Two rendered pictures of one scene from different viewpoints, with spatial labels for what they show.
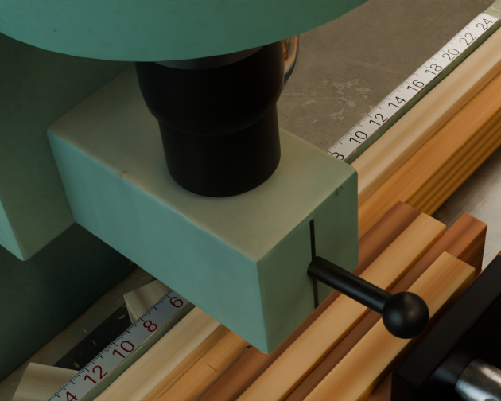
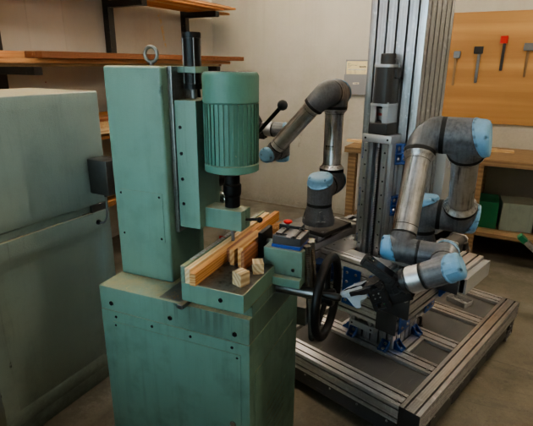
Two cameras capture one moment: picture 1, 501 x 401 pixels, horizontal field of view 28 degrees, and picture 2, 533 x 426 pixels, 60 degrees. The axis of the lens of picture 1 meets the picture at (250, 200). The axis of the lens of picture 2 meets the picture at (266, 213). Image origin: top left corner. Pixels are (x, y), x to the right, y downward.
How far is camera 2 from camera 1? 1.20 m
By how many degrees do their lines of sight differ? 35
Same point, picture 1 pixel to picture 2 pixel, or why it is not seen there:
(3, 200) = (200, 215)
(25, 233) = (200, 223)
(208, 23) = (242, 171)
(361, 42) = not seen: hidden behind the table
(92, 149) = (213, 207)
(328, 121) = not seen: hidden behind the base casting
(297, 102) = not seen: hidden behind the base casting
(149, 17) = (237, 170)
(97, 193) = (213, 215)
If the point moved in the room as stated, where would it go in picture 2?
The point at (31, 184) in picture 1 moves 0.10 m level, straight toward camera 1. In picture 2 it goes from (202, 215) to (220, 223)
